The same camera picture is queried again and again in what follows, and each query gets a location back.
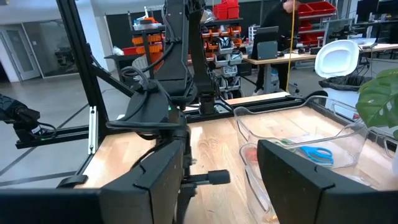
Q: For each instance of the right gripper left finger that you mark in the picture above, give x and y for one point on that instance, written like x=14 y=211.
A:
x=149 y=199

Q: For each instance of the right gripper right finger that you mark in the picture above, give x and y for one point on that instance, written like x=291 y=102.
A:
x=298 y=199

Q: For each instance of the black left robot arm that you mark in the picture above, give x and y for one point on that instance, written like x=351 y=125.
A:
x=174 y=46

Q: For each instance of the silver aluminium extrusion bar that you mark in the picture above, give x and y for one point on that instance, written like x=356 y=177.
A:
x=92 y=130

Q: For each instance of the potted green plant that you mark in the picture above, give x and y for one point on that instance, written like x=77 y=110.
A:
x=379 y=99

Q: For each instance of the wooden work desk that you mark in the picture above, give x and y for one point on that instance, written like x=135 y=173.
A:
x=280 y=58

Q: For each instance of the dark monitor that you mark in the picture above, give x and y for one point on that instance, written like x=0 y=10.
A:
x=267 y=49

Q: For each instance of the white trash can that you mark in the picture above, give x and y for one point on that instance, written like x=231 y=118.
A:
x=337 y=59

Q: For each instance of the storage rack with orange bins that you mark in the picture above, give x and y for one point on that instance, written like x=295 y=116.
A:
x=143 y=40

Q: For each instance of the person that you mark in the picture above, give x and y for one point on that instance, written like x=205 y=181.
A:
x=280 y=15

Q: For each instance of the glass door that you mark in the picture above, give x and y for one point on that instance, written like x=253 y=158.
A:
x=21 y=53

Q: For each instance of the black aluminium table frame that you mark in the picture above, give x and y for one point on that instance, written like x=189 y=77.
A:
x=82 y=62

